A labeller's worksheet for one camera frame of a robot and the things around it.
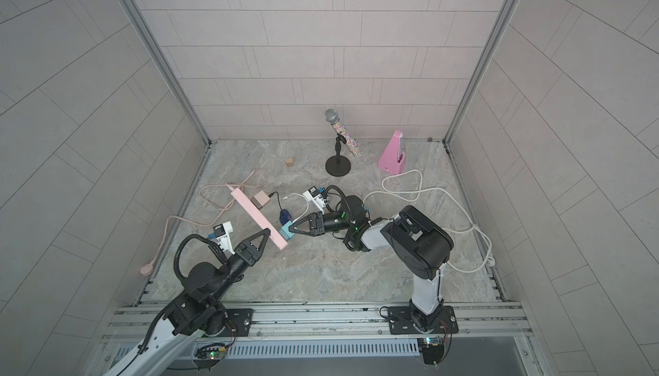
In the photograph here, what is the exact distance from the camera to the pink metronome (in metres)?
1.00

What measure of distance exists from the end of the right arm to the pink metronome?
399 millimetres

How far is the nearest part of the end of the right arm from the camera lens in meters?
0.70
